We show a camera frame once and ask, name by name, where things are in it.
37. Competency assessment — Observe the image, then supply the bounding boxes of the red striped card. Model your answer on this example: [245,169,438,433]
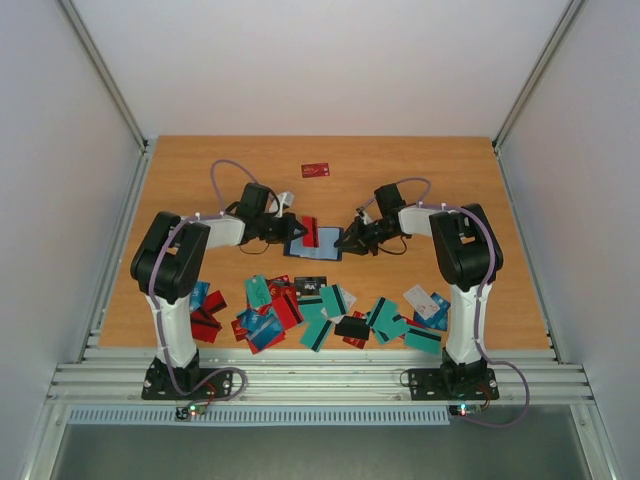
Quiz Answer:
[271,293,304,330]
[190,291,227,343]
[301,216,319,248]

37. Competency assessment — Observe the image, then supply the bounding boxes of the blue leather card holder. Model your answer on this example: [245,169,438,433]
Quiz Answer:
[282,225,345,263]

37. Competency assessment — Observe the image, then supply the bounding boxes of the teal VIP card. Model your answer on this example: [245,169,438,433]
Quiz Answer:
[244,275,271,309]

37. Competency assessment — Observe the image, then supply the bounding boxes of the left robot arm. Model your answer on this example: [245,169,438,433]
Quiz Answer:
[130,182,309,399]

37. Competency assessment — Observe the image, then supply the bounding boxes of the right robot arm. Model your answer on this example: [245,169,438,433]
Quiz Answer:
[335,183,504,397]

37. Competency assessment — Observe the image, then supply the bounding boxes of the black VIP card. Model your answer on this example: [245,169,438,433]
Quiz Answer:
[293,276,327,297]

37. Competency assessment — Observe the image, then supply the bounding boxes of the teal striped card centre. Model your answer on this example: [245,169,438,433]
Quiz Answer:
[298,284,356,323]

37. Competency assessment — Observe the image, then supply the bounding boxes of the teal striped card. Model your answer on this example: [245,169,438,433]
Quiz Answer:
[300,319,334,352]
[298,284,356,323]
[404,328,441,355]

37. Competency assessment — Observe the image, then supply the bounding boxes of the lone red card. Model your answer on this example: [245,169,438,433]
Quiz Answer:
[301,163,330,179]

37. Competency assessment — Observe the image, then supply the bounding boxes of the white floral card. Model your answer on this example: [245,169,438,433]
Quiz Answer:
[403,284,440,320]

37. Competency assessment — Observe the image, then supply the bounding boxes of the black card lower centre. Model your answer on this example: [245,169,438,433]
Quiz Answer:
[334,316,370,341]

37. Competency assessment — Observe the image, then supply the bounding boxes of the teal striped card lower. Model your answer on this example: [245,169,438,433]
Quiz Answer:
[300,319,334,352]

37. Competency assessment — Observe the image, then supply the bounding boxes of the blue card left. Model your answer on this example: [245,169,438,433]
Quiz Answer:
[190,281,210,310]

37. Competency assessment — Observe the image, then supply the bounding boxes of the blue card pile centre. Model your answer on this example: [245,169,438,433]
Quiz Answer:
[231,309,286,354]

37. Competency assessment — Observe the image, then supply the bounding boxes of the blue card right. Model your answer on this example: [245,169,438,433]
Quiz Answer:
[413,292,451,332]

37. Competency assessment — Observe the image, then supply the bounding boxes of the teal striped card right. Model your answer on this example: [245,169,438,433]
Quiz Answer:
[404,328,441,355]

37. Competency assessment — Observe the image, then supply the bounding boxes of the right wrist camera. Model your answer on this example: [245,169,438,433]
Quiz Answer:
[356,207,371,225]

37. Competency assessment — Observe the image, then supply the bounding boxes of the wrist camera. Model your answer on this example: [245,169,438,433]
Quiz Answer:
[278,191,295,208]
[356,207,371,225]

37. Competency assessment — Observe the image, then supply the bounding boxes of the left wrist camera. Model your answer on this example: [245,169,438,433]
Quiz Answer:
[278,191,295,208]

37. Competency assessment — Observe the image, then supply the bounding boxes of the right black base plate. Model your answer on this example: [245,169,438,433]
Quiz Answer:
[407,368,500,401]

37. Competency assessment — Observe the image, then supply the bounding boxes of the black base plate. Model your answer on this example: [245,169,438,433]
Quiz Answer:
[141,358,234,401]
[407,368,500,401]

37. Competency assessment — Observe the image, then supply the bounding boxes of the grey slotted cable duct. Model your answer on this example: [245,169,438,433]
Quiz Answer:
[67,405,450,427]

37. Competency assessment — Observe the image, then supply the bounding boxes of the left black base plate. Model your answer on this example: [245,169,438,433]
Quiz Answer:
[141,358,234,401]

